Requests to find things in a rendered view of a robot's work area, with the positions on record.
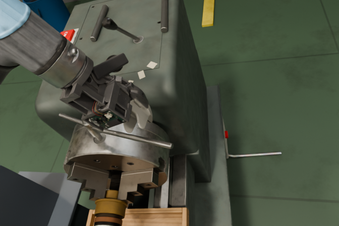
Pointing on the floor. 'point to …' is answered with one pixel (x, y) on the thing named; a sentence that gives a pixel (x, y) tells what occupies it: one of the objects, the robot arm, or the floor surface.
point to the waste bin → (48, 5)
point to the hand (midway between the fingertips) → (147, 116)
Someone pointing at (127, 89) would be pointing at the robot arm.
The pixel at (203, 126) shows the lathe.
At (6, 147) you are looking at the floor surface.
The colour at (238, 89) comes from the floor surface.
